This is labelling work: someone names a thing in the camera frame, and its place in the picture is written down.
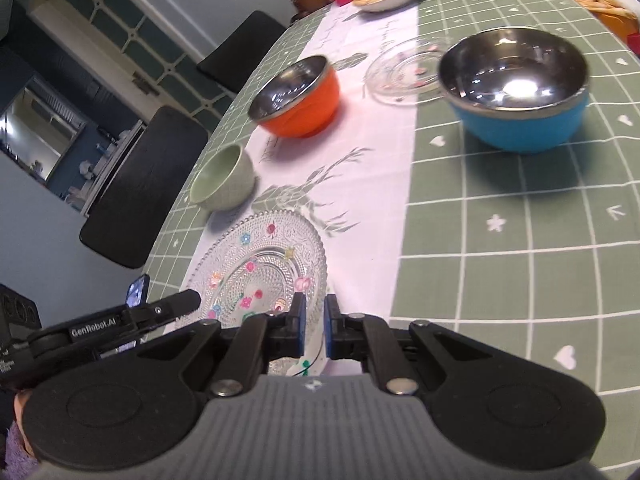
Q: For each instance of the pale green ceramic bowl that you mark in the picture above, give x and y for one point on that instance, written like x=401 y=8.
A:
x=225 y=185

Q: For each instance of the person's left forearm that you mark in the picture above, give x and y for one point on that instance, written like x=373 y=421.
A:
x=15 y=447

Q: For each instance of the red plastic stool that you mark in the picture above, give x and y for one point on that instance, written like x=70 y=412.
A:
x=635 y=45

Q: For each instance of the white deer-print table runner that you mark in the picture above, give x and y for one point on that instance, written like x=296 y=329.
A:
x=370 y=160

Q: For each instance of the green checked tablecloth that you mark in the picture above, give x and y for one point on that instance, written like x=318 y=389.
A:
x=500 y=260

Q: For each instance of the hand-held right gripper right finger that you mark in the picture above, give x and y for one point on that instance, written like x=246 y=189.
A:
x=330 y=325

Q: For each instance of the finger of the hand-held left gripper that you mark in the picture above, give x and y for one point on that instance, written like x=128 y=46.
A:
x=172 y=305
x=138 y=292

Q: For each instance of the orange plastic stool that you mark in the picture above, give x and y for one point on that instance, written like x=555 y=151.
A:
x=617 y=22

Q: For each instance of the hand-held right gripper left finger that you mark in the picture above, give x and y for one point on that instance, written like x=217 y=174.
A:
x=299 y=316

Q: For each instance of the small clear glass plate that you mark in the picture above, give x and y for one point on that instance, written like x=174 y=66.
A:
x=395 y=80

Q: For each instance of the glass pane door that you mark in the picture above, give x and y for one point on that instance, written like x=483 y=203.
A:
x=125 y=25

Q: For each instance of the black chair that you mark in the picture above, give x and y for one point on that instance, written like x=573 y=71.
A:
x=240 y=55
x=135 y=195

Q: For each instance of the orange steel-lined bowl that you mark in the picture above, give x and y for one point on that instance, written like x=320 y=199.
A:
x=305 y=110

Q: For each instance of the large flower-patterned glass plate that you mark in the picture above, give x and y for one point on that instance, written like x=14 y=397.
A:
x=260 y=260

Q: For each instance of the blue steel-lined bowl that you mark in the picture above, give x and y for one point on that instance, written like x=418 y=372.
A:
x=520 y=130

